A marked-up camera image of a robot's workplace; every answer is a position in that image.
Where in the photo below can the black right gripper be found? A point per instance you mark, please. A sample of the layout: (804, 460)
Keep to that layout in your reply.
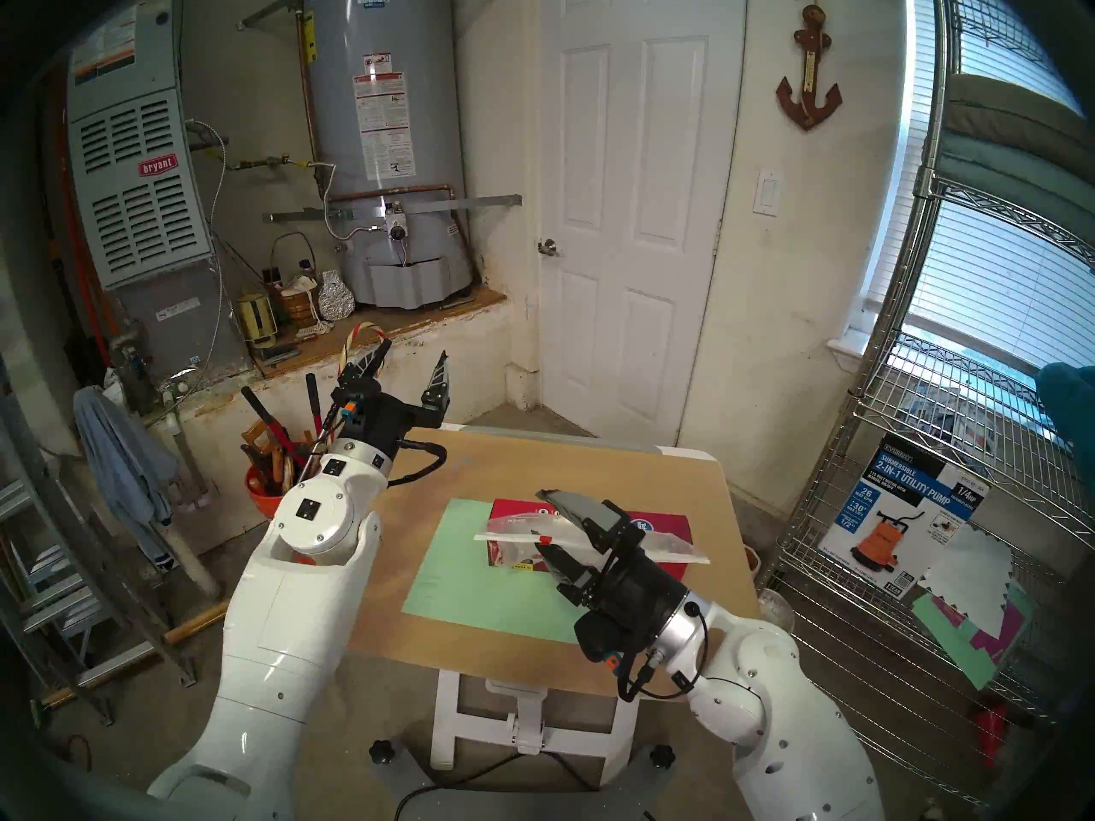
(633, 614)

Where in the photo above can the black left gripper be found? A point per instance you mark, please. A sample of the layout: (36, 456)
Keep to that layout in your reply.
(381, 422)

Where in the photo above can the red cardboard box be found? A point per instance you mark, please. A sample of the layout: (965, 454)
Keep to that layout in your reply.
(513, 507)

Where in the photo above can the clear ziplock bag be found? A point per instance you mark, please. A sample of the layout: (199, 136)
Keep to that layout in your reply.
(667, 554)

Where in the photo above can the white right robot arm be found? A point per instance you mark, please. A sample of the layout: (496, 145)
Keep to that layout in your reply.
(770, 725)

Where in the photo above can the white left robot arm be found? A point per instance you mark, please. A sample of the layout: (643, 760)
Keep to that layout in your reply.
(299, 605)

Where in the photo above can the wooden ledge board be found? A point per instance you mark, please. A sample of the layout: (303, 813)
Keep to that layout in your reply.
(393, 319)

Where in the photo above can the foil wrapped lump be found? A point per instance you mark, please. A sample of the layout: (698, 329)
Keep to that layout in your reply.
(335, 298)

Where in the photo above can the green paper mat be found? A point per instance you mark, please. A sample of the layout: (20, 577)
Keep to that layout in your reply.
(453, 571)

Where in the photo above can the yellow tin canister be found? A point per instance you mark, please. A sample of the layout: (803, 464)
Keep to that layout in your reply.
(256, 319)

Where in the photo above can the white table stand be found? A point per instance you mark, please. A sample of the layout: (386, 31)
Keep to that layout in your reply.
(530, 717)

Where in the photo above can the orange plastic bucket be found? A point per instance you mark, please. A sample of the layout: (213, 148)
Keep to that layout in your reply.
(265, 503)

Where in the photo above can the clear glass bowl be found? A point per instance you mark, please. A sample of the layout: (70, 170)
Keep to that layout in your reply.
(774, 616)

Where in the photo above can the black base knob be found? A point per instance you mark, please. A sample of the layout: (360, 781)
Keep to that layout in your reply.
(382, 751)
(661, 755)

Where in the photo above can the yellow gas line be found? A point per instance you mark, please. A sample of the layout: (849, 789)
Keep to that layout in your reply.
(274, 162)

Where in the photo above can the white pvc pipe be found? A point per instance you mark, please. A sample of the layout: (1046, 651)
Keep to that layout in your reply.
(188, 554)

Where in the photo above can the white panel door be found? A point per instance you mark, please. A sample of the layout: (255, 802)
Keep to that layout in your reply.
(633, 229)

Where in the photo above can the grey water heater tank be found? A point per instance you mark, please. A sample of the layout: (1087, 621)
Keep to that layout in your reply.
(419, 101)

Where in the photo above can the blue hanging towel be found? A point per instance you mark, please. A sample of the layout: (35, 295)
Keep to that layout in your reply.
(120, 464)

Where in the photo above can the grey bryant furnace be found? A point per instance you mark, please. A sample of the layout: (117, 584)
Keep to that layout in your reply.
(141, 229)

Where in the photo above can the long wooden pole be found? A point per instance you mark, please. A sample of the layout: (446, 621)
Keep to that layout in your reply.
(197, 623)

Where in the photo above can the utility pump retail box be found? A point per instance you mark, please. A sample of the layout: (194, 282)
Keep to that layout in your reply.
(907, 503)

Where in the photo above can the white window sill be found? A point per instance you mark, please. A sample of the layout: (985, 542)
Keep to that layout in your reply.
(851, 351)

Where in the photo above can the aluminium step ladder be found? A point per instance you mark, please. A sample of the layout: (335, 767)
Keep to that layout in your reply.
(145, 648)

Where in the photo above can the white scalloped paper sheet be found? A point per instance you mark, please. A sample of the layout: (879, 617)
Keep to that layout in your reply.
(971, 571)

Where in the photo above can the green paper sheet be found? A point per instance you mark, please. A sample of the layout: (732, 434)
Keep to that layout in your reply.
(962, 657)

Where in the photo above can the pink paper sheet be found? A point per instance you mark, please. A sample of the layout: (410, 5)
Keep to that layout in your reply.
(1005, 635)

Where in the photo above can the small red object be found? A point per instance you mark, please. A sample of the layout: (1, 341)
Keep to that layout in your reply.
(990, 723)

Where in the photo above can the window with white blinds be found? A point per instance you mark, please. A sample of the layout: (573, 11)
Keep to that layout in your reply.
(984, 272)

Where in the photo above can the teal cloth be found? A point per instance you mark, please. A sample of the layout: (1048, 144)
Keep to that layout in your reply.
(1069, 404)

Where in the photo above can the teal grey cushion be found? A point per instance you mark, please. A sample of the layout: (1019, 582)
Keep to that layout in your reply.
(1001, 182)

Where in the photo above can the olive grey cushion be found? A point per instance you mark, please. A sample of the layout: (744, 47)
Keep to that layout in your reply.
(1018, 109)

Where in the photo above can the white light switch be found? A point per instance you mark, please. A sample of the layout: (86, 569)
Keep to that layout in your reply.
(767, 193)

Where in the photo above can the brown anchor wall thermometer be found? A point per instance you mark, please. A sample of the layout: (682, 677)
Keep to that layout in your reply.
(806, 116)

